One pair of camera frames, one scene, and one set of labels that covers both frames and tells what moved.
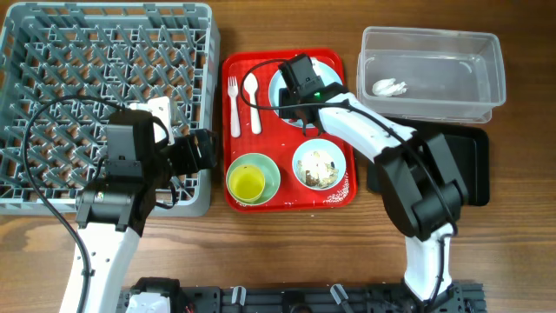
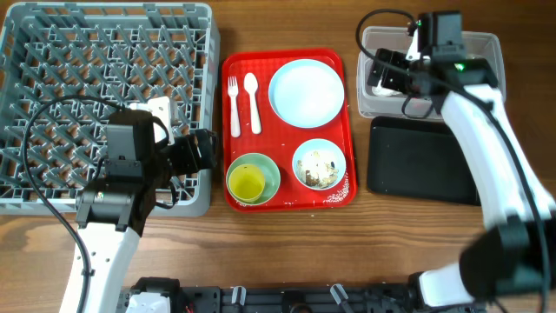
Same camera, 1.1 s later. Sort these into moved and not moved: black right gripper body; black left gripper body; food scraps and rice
Moved: black right gripper body
Not moved: food scraps and rice; black left gripper body
